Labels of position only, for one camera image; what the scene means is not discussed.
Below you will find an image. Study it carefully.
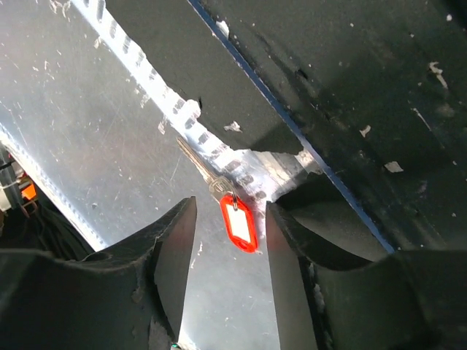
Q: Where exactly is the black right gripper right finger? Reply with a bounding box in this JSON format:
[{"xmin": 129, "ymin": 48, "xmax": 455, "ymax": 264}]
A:
[{"xmin": 266, "ymin": 203, "xmax": 466, "ymax": 349}]

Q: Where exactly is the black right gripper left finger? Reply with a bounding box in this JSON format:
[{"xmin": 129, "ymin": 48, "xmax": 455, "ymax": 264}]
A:
[{"xmin": 1, "ymin": 197, "xmax": 197, "ymax": 349}]

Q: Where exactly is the key with red tag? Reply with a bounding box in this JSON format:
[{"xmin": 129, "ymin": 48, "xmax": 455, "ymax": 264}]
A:
[{"xmin": 177, "ymin": 137, "xmax": 258, "ymax": 253}]

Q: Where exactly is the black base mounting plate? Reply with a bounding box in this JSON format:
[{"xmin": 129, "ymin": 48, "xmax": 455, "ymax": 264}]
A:
[{"xmin": 106, "ymin": 1, "xmax": 466, "ymax": 249}]

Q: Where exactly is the slotted white cable duct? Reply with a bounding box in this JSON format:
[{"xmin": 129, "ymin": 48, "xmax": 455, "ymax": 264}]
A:
[{"xmin": 73, "ymin": 1, "xmax": 281, "ymax": 204}]

